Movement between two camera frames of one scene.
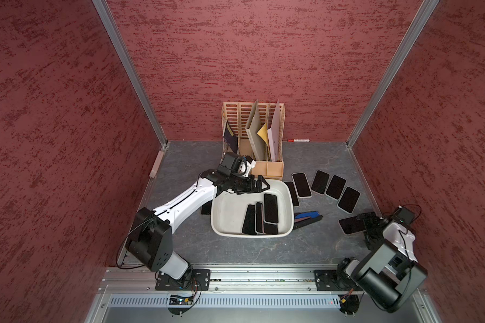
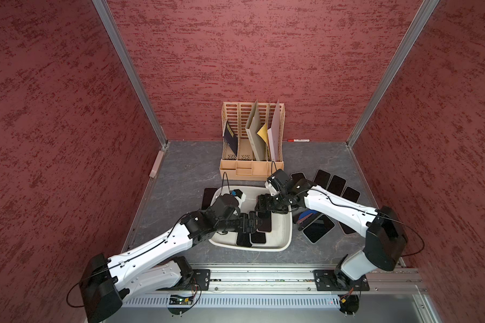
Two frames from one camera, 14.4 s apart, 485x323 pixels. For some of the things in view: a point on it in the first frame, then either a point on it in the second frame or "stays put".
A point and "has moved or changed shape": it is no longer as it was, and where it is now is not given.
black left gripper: [250, 188] -> [250, 228]
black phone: [349, 200] stays put
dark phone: [320, 182] stays put
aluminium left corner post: [131, 70] stays put
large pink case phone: [351, 225] has moved or changed shape
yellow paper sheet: [263, 133] stays put
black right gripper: [368, 218] -> [266, 198]
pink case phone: [249, 227] has moved or changed shape
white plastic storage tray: [228, 209] has moved or changed shape
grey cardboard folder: [254, 126] stays put
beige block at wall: [157, 164] stays put
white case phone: [336, 186] stays put
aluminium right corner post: [422, 16] stays put
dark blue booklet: [231, 138] stays put
